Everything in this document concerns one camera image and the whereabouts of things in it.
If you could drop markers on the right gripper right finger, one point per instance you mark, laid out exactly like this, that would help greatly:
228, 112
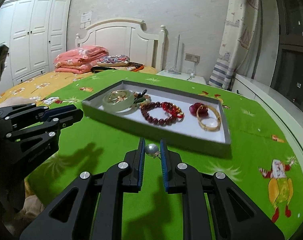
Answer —
214, 207

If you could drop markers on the patterned window curtain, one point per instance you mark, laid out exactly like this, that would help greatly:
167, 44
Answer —
239, 30

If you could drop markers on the white bed headboard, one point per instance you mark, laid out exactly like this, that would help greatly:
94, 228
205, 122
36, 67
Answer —
126, 36

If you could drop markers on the red rose brooch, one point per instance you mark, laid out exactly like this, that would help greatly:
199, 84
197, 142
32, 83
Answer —
199, 109

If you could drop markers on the gold bangle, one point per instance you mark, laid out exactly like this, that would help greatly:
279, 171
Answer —
215, 116

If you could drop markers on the dark striped folded blanket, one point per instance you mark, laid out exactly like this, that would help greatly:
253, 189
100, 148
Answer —
132, 67

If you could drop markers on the white wardrobe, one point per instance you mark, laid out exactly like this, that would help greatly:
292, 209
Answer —
35, 31

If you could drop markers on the wall power socket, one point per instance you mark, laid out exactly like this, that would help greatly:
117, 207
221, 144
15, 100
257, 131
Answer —
192, 58

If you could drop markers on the green cartoon tablecloth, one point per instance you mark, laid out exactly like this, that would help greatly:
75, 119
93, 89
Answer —
261, 161

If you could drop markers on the white pearl earring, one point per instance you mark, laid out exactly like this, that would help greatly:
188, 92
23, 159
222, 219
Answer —
152, 150

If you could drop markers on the green jade pendant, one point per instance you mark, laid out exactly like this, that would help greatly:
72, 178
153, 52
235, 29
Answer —
139, 97

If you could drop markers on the white nightstand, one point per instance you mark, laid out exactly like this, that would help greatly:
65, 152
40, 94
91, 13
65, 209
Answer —
183, 76

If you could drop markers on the white desk lamp stand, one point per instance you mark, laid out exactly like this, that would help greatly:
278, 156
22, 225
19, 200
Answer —
174, 70

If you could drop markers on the patterned pillow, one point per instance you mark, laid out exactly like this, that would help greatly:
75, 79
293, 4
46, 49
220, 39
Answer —
113, 61

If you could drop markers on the pale green jade bangle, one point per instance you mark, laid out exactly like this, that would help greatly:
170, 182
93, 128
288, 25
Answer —
121, 106

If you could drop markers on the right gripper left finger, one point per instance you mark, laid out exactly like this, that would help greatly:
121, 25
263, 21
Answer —
91, 206

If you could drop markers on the yellow floral bedsheet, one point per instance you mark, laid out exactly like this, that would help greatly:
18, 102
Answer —
56, 88

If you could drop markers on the gold ring ornament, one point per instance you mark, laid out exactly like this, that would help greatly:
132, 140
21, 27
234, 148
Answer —
117, 96

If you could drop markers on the pink folded quilt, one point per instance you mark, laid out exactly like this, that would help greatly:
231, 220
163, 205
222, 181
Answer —
79, 60

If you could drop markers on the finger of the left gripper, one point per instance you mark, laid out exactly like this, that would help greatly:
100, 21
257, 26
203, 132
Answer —
38, 136
20, 116

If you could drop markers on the beige plush cushion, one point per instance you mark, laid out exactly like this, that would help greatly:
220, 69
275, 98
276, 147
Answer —
16, 101

